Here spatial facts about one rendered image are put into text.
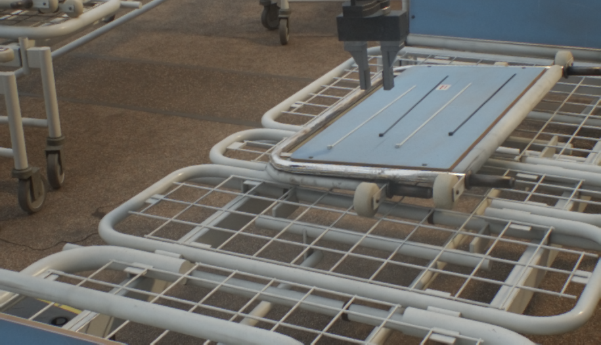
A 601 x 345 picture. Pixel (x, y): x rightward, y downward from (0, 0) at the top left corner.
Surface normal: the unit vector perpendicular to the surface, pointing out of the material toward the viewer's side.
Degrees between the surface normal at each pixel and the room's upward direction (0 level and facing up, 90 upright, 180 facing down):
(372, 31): 90
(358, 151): 5
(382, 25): 90
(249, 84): 0
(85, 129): 0
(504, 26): 90
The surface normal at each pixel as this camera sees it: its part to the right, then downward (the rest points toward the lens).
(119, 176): -0.04, -0.93
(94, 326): 0.89, 0.14
